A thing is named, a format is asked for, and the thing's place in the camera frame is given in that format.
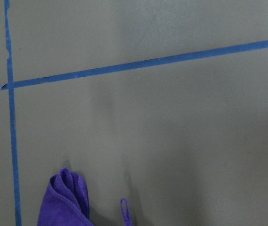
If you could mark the purple cloth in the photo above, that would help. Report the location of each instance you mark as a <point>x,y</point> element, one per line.
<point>66,201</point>

